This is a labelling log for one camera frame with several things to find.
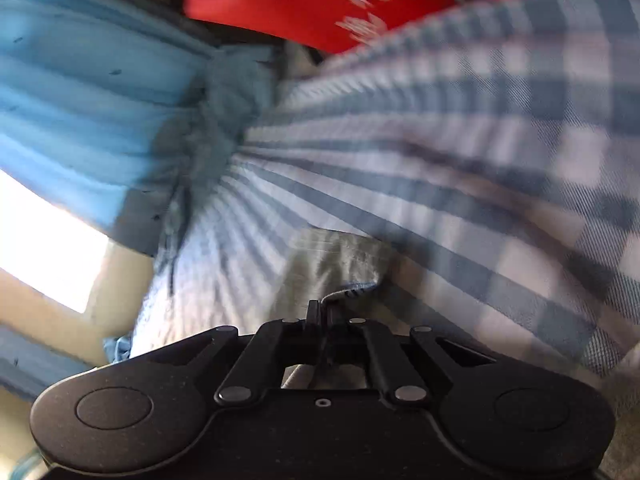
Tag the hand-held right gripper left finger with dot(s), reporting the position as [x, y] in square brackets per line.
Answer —
[313, 321]

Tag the window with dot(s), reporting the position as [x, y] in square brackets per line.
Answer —
[45, 240]

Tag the blue checked bed sheet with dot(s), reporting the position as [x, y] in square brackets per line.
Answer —
[450, 160]

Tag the grey sock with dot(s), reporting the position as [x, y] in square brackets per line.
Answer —
[340, 260]

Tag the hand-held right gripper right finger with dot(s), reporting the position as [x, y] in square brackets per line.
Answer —
[334, 322]

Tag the blue star curtain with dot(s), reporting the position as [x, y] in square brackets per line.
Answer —
[35, 360]

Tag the blue curtain with grey band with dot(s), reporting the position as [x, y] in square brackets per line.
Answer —
[80, 90]

